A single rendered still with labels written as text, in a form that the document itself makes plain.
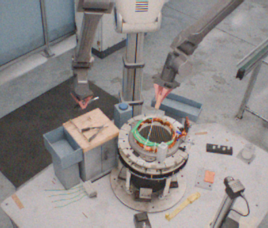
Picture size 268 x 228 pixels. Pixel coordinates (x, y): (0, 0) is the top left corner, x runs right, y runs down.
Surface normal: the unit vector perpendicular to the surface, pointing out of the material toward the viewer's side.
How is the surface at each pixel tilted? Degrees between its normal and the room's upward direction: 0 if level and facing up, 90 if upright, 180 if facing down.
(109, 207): 0
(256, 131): 0
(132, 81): 90
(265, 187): 0
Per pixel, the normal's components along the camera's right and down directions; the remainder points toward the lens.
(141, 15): 0.19, 0.69
